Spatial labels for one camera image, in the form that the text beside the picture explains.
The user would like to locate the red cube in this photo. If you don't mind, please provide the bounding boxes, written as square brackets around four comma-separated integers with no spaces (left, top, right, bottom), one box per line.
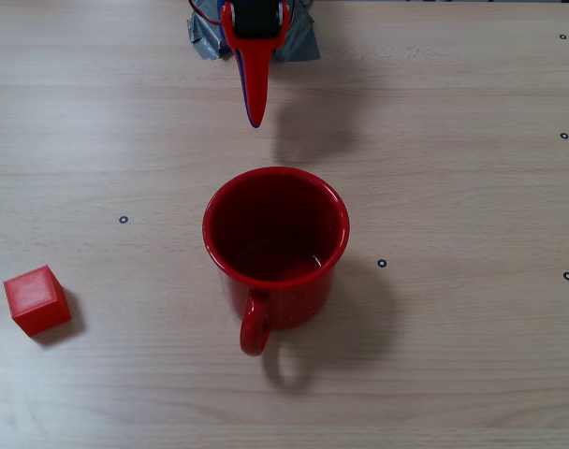
[2,264,72,338]

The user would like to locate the red enamel mug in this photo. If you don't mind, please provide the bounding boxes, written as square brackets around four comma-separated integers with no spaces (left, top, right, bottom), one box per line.
[201,166,351,358]

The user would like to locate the red white black gripper cable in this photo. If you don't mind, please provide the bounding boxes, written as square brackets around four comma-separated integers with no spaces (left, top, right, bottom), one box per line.
[188,0,222,29]

